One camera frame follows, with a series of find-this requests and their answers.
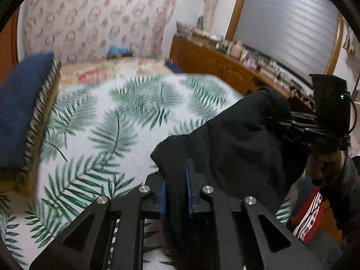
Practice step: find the leaf print blanket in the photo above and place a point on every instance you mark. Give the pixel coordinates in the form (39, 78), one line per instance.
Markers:
(112, 135)

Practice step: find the navy bed sheet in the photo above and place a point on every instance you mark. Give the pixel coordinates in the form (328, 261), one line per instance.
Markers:
(173, 67)

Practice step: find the red white black garment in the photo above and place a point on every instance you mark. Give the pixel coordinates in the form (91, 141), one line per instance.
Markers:
(308, 216)

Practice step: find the light blue cloth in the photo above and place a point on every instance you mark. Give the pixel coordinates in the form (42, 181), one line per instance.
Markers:
(119, 48)

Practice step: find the small cardboard box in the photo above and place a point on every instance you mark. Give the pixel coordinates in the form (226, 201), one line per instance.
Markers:
(121, 56)

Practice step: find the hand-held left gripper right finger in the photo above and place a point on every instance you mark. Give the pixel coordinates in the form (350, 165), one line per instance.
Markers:
(189, 191)

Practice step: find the wooden sideboard cabinet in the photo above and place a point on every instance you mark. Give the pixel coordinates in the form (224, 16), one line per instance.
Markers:
(213, 62)

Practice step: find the wooden louvered wardrobe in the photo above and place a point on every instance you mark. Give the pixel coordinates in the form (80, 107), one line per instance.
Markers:
(14, 39)

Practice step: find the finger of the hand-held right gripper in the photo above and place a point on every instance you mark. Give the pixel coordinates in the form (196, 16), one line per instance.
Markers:
(303, 137)
(298, 121)

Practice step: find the floral blanket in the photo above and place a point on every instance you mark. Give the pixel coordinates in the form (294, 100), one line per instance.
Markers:
(112, 69)

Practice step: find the black printed t-shirt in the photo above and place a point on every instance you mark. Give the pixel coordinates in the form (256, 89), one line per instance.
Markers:
(239, 146)

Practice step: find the person's right forearm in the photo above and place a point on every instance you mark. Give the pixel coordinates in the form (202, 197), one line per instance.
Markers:
(346, 191)

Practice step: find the purple tissue pack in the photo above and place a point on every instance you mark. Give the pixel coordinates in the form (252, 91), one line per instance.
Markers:
(252, 63)

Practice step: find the pink bottle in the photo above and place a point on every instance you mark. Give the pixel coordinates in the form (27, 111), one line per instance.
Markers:
(237, 49)

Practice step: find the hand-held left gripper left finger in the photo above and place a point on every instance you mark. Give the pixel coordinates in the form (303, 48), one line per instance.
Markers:
(162, 199)

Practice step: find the person's right hand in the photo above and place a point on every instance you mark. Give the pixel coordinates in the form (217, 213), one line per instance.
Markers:
(317, 168)

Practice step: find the beige window curtain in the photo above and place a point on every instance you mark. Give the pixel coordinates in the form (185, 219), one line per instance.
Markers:
(213, 2)

